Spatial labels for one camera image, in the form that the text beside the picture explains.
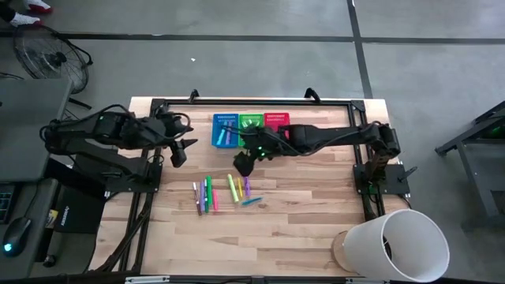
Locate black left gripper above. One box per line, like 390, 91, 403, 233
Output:
157, 111, 198, 169

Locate grey laptop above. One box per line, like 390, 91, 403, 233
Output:
0, 77, 73, 183

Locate green plastic basket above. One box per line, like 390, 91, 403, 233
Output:
238, 113, 264, 148

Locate dark metal cart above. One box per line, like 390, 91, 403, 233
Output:
433, 100, 505, 230

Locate round wooden lamp base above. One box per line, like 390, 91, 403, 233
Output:
330, 230, 358, 274

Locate black floor fan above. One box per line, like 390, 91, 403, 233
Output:
12, 24, 94, 110

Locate yellow label card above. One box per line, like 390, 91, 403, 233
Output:
45, 208, 59, 230

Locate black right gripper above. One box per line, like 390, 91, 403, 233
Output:
234, 132, 277, 178

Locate person's white red shoe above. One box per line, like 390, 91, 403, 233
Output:
23, 0, 52, 13
7, 11, 43, 28

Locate dark grey desk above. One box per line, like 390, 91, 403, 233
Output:
0, 177, 60, 281

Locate blue plastic basket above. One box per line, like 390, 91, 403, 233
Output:
211, 113, 240, 149

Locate black box with white print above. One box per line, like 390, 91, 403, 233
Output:
53, 185, 107, 236

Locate white cylindrical bucket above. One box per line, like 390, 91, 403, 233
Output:
342, 208, 451, 283

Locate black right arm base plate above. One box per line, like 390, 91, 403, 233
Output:
353, 163, 418, 197

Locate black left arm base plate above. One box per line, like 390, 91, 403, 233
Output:
104, 163, 163, 194

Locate black keyboard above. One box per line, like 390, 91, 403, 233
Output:
0, 185, 16, 225

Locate black computer mouse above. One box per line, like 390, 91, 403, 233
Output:
2, 215, 32, 258

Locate red plastic basket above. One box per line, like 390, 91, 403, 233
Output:
263, 112, 291, 133

